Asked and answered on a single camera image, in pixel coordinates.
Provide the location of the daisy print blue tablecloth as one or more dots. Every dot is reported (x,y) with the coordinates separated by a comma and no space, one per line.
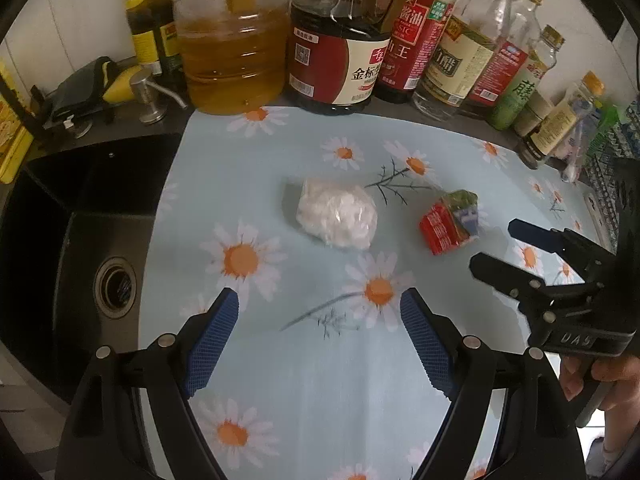
(319,379)

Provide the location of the red label soy bottle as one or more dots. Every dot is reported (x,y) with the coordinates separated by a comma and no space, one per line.
(415,36)

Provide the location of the black cloth by sink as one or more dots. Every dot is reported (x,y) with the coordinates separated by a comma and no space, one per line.
(82,92)

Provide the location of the blue white salt bag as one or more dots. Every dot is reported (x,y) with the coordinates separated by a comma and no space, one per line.
(575,146)

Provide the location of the green packet bag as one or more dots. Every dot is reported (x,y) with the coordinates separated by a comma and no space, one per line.
(609,117)

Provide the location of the small white plastic ball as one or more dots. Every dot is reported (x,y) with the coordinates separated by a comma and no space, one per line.
(341,215)

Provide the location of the yellow cap seasoning bottle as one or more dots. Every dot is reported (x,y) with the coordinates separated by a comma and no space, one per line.
(535,148)

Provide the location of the green label oil bottle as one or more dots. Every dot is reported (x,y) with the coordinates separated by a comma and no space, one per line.
(541,58)

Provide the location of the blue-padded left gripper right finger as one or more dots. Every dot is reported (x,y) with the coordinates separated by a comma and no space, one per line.
(435,339)

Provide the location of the large cooking oil jug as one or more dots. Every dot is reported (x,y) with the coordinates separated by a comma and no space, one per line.
(233,52)

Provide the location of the yellow dish soap bottle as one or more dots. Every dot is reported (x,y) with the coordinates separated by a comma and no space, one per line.
(15,142)

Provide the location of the patterned blue curtain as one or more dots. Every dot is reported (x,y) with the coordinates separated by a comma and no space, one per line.
(623,142)

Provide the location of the metal soap dispenser pump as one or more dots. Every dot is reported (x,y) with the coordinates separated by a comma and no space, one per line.
(147,92)

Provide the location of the green yellow oil bottle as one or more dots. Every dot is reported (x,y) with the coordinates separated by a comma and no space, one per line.
(154,34)

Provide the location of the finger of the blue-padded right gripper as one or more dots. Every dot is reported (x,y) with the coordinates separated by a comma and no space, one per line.
(552,241)
(509,280)

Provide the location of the red label liquor bottle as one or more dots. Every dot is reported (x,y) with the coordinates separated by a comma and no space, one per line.
(511,54)

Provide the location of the soy sauce jug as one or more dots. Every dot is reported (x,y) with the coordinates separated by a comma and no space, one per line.
(336,49)

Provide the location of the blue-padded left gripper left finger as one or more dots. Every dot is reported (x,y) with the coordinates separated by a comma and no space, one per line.
(204,338)

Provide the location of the red juice carton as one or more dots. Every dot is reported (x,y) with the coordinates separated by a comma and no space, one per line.
(451,222)

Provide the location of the small glass jar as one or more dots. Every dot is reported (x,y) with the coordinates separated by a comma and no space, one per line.
(533,113)

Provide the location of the clear vinegar bottle yellow cap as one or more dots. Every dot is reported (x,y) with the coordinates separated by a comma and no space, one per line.
(469,41)

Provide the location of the black kitchen sink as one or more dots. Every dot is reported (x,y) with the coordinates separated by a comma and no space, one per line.
(75,233)

